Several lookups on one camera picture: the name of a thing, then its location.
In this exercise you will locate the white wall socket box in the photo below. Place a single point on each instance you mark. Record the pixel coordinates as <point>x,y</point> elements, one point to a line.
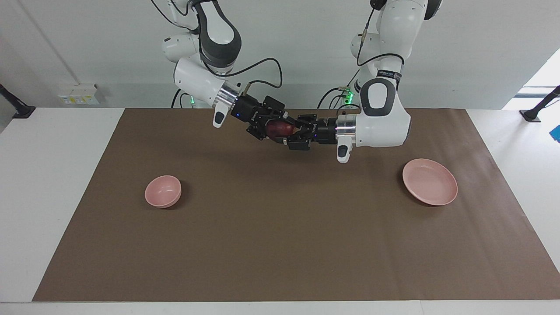
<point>81,94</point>

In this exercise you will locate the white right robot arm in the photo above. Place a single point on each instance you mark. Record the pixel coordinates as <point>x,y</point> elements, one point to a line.
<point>197,81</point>

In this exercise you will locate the blue object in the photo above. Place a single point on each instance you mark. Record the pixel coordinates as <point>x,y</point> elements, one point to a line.
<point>556,133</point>

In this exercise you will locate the pink plate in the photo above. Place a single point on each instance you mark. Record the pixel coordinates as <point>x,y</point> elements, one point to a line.
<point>431,183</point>

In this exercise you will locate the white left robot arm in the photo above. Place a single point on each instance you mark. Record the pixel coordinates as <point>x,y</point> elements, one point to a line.
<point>385,127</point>

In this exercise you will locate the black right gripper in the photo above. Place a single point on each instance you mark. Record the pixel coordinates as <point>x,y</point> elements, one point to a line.
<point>251,113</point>

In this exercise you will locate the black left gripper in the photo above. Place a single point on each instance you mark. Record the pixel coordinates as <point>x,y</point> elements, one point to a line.
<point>324,131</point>

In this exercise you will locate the brown table mat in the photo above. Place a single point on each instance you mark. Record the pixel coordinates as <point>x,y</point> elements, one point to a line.
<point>284,218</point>

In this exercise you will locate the pink bowl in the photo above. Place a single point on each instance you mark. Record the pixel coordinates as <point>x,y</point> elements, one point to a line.
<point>162,192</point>

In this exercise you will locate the black clamp stand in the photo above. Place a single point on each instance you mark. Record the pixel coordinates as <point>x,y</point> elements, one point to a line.
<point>536,111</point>
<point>17,109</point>

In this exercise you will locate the red apple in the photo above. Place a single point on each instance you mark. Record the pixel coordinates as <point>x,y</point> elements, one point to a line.
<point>281,130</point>

